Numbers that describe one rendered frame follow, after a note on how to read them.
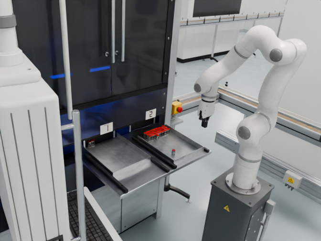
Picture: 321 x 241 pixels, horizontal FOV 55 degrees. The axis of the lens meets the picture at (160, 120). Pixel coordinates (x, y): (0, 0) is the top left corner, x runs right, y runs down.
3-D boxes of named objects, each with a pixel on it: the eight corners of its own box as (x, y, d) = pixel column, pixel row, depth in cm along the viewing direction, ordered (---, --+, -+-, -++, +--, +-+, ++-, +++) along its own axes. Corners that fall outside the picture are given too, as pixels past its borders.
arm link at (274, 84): (237, 132, 156) (254, 123, 167) (257, 145, 150) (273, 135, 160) (274, 36, 129) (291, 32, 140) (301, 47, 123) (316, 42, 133)
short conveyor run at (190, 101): (161, 124, 228) (163, 105, 221) (147, 116, 238) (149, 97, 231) (219, 104, 270) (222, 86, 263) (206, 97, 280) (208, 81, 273)
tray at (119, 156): (80, 149, 185) (80, 144, 183) (116, 136, 201) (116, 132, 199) (112, 178, 163) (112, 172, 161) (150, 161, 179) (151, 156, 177)
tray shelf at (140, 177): (73, 154, 182) (73, 152, 182) (161, 123, 226) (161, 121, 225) (120, 199, 152) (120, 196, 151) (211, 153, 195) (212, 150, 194)
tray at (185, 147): (137, 140, 199) (137, 135, 197) (166, 129, 215) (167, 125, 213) (173, 165, 177) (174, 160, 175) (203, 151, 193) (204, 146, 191)
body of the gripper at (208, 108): (208, 93, 176) (206, 111, 181) (197, 97, 169) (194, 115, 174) (219, 97, 171) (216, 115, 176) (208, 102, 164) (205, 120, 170)
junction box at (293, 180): (282, 181, 241) (284, 171, 237) (285, 179, 245) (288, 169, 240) (296, 189, 234) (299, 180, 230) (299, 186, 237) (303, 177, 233)
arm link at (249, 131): (265, 157, 161) (276, 116, 150) (246, 170, 149) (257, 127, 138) (245, 147, 169) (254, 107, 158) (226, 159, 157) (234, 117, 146)
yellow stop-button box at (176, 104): (166, 111, 222) (167, 102, 219) (174, 108, 227) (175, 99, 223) (174, 115, 217) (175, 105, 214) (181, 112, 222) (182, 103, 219)
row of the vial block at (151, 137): (146, 141, 198) (147, 135, 196) (167, 133, 209) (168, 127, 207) (149, 142, 196) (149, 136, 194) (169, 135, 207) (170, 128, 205)
